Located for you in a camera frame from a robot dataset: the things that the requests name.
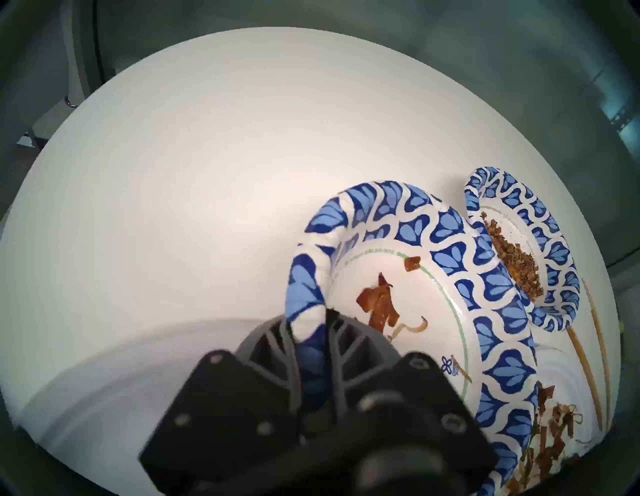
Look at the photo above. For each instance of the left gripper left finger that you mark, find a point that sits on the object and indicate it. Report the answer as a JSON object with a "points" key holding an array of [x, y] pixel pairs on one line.
{"points": [[225, 410]]}

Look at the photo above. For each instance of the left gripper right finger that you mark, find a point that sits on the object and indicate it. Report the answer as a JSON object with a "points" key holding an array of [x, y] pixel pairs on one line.
{"points": [[390, 390]]}

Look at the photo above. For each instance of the wooden chopsticks pair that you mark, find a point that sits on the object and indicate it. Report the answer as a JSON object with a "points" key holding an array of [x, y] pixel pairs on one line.
{"points": [[600, 350]]}

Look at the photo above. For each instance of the wooden chopstick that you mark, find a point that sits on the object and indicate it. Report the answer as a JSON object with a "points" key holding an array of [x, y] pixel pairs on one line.
{"points": [[585, 380]]}

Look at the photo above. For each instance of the white paper plate with leftovers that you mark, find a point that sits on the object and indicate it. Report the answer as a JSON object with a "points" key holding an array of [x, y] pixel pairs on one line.
{"points": [[565, 370]]}

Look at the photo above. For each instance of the blue patterned bowl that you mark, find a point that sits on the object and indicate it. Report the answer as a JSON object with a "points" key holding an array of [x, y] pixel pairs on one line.
{"points": [[550, 250], [425, 300]]}

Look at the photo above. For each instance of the brown leafy scrap pieces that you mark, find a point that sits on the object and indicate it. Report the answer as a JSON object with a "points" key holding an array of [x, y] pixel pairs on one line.
{"points": [[380, 305]]}

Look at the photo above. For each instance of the brown minced meat crumbs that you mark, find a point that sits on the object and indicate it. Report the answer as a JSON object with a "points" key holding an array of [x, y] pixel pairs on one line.
{"points": [[520, 260]]}

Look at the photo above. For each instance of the mixed brown leftover strips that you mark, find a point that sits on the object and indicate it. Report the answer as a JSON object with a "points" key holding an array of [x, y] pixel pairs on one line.
{"points": [[550, 435]]}

